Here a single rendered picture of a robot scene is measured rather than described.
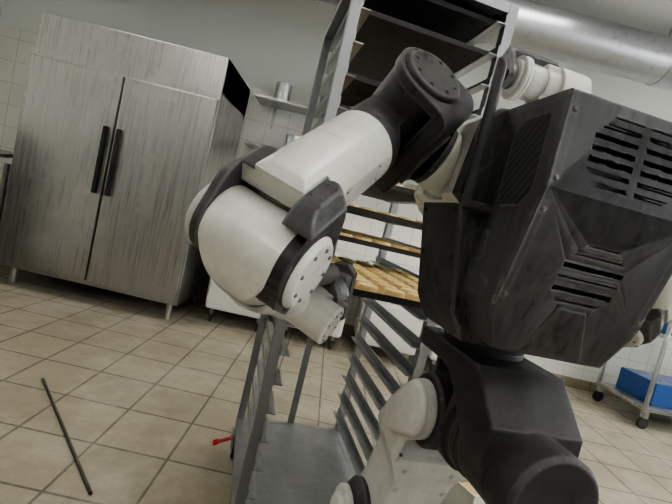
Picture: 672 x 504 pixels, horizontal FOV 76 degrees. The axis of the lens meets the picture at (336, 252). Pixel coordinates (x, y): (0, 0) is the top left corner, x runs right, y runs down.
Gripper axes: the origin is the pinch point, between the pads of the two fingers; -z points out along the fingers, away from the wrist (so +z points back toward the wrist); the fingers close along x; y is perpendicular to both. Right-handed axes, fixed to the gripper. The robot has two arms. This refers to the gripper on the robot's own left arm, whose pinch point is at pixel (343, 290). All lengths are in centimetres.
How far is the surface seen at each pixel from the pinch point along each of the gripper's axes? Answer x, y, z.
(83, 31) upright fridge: 103, 282, -157
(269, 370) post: -33.2, 23.6, -27.4
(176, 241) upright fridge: -32, 187, -185
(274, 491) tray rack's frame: -81, 20, -47
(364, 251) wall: -12, 77, -320
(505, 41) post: 75, -16, -50
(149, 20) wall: 151, 308, -240
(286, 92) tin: 111, 167, -265
